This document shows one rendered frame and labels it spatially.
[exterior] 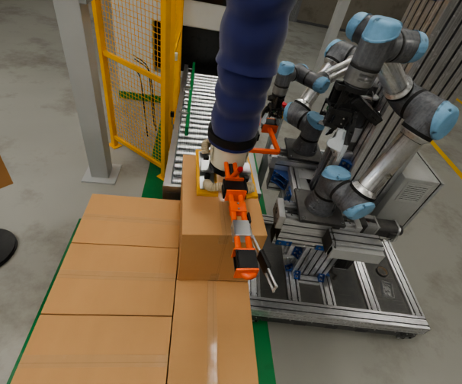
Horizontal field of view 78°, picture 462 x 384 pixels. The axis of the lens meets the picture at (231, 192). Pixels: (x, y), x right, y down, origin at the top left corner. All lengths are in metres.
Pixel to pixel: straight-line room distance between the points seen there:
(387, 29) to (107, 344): 1.50
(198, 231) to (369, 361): 1.58
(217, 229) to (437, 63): 1.09
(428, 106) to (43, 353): 1.76
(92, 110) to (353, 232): 2.09
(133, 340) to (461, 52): 1.75
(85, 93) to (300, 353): 2.42
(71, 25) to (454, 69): 2.13
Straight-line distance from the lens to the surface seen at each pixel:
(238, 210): 1.08
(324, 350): 2.29
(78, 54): 2.44
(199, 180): 1.35
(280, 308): 2.02
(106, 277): 1.67
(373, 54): 0.81
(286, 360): 2.17
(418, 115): 1.20
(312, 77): 1.53
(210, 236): 1.31
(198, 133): 2.72
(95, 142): 2.76
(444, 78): 1.43
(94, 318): 1.58
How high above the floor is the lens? 1.97
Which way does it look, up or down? 42 degrees down
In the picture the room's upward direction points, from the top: 13 degrees clockwise
